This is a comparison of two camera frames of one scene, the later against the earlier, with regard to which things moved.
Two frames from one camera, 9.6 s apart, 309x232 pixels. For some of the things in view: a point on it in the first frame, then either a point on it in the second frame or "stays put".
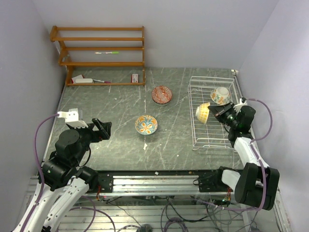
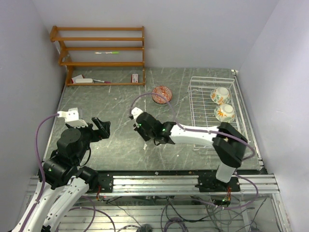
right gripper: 219,111 → 138,128
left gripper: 97,135 stays put
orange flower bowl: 220,95 stays put
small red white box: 134,78 stays put
